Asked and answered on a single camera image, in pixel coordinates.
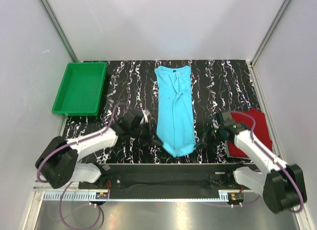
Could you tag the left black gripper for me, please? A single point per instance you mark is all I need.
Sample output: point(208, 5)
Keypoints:
point(151, 138)

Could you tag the black marble pattern mat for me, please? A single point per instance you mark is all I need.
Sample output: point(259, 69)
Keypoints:
point(217, 85)

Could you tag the white slotted cable duct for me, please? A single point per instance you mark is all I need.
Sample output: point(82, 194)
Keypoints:
point(74, 196)

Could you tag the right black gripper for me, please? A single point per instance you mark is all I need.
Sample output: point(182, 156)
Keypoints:
point(205, 140)

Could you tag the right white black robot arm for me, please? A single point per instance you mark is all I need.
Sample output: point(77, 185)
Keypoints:
point(282, 186)

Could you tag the aluminium corner post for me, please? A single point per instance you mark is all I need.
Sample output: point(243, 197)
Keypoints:
point(58, 29)
point(277, 19)

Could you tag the cyan polo shirt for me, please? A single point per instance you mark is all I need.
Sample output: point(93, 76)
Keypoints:
point(175, 124)

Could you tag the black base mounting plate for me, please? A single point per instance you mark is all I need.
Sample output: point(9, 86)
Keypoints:
point(168, 187)

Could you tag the aluminium frame rail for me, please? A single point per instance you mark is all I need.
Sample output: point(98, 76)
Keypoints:
point(42, 184)

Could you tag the right aluminium corner post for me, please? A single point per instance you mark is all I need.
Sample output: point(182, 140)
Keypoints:
point(277, 19)

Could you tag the folded red shirt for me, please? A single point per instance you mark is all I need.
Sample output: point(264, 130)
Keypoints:
point(260, 131)

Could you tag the green plastic bin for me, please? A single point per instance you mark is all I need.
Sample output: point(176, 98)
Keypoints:
point(80, 90)

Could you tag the left aluminium corner post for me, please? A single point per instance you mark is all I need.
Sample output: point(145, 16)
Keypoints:
point(58, 29)

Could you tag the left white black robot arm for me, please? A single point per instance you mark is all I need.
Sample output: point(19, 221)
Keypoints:
point(60, 163)

